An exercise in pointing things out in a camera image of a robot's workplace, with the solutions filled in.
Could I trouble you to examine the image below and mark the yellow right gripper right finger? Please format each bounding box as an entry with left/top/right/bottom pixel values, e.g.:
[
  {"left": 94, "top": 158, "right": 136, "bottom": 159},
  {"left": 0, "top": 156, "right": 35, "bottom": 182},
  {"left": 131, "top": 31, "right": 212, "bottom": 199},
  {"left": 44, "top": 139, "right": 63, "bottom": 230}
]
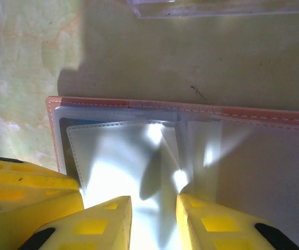
[{"left": 175, "top": 193, "right": 299, "bottom": 250}]

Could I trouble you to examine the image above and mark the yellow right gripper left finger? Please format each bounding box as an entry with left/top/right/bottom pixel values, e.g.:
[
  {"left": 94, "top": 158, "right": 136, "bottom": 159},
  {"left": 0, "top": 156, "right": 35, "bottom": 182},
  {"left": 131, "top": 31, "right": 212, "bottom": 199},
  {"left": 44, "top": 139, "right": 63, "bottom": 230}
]
[{"left": 18, "top": 195, "right": 133, "bottom": 250}]

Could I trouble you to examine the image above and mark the blue and yellow sponge pack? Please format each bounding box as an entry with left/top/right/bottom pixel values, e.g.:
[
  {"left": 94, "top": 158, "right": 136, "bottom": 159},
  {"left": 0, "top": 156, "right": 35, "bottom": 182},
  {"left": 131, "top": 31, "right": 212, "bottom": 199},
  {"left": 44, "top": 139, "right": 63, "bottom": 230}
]
[{"left": 126, "top": 0, "right": 299, "bottom": 19}]

